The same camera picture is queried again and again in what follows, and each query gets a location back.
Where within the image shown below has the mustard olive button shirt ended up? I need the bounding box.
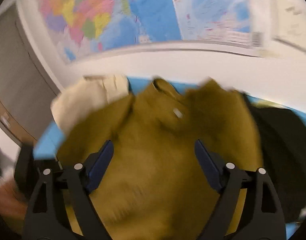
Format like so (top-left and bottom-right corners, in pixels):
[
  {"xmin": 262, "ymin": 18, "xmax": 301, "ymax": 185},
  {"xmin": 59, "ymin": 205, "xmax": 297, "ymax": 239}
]
[{"xmin": 57, "ymin": 79, "xmax": 263, "ymax": 239}]

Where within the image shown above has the left hand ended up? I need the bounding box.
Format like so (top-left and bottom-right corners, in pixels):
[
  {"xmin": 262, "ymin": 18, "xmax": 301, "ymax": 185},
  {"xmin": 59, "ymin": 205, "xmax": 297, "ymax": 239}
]
[{"xmin": 0, "ymin": 179, "xmax": 27, "ymax": 235}]

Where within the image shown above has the black garment pile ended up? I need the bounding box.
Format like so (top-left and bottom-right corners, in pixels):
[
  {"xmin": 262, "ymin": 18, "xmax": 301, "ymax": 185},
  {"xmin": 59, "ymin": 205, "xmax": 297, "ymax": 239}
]
[{"xmin": 243, "ymin": 94, "xmax": 306, "ymax": 223}]

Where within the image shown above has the grey brown door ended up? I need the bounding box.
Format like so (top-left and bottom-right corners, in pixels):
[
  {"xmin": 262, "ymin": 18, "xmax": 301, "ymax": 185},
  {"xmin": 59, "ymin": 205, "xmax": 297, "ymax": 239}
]
[{"xmin": 0, "ymin": 5, "xmax": 60, "ymax": 142}]

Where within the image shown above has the cream folded garment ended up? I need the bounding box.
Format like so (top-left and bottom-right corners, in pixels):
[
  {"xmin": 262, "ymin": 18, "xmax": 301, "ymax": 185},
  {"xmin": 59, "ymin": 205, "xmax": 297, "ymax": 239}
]
[{"xmin": 50, "ymin": 74, "xmax": 129, "ymax": 135}]

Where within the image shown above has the colourful wall map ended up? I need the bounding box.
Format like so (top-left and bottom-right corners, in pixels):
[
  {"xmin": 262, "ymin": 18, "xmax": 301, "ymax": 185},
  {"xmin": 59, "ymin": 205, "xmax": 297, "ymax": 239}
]
[{"xmin": 37, "ymin": 0, "xmax": 263, "ymax": 63}]

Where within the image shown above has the white wall socket panel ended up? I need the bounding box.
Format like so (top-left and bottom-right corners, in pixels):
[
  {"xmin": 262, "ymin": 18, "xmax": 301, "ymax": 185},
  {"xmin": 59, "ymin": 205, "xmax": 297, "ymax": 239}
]
[{"xmin": 271, "ymin": 0, "xmax": 306, "ymax": 53}]

